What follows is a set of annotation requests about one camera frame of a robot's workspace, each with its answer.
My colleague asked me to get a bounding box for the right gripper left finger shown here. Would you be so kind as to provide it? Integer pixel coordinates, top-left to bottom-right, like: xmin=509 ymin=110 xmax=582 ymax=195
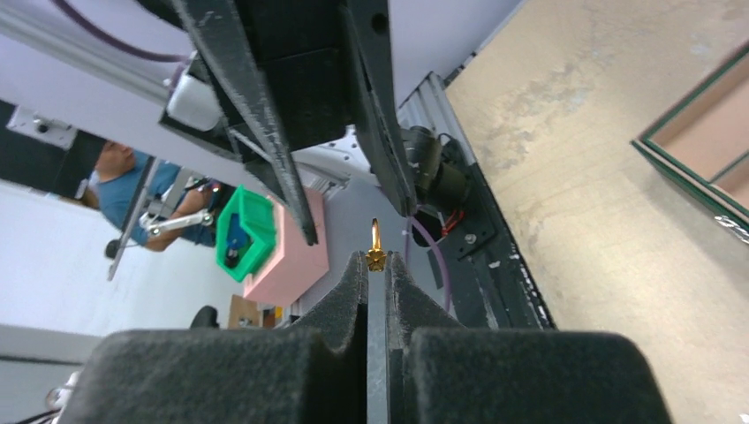
xmin=60 ymin=252 xmax=367 ymax=423

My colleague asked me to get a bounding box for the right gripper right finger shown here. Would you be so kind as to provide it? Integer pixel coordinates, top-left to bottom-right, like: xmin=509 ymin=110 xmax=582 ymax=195
xmin=385 ymin=252 xmax=672 ymax=423

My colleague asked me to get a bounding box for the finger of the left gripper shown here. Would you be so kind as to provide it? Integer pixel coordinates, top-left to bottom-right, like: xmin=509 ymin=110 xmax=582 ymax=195
xmin=340 ymin=1 xmax=417 ymax=216
xmin=172 ymin=1 xmax=318 ymax=246

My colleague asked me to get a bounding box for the gold ring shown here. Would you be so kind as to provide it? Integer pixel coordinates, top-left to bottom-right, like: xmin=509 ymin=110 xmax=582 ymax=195
xmin=365 ymin=217 xmax=386 ymax=273

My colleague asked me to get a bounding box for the green jewelry box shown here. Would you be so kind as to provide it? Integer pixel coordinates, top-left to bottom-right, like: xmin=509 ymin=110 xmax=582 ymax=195
xmin=631 ymin=43 xmax=748 ymax=243

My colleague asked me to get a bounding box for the pink foam block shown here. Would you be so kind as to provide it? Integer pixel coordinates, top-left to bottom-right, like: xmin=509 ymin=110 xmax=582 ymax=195
xmin=243 ymin=188 xmax=329 ymax=307

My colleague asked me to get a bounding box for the green plastic bin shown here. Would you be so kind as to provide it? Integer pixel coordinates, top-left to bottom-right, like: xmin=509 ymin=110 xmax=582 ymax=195
xmin=216 ymin=185 xmax=276 ymax=283

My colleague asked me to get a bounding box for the person in blue shirt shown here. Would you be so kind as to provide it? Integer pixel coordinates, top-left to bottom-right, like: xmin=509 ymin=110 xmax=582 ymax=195
xmin=94 ymin=140 xmax=234 ymax=252

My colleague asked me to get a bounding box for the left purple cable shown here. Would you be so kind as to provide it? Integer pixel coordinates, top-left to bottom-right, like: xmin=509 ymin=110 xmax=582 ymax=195
xmin=49 ymin=0 xmax=194 ymax=64

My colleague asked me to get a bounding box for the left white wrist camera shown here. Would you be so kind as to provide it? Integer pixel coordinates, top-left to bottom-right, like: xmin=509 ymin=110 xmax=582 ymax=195
xmin=165 ymin=72 xmax=223 ymax=132

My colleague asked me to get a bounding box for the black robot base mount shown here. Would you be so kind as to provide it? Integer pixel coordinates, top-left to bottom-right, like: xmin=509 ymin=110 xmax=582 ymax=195
xmin=416 ymin=163 xmax=556 ymax=329

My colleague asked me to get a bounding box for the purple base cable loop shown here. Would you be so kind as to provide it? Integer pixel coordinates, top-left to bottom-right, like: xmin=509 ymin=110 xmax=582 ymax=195
xmin=404 ymin=216 xmax=453 ymax=314

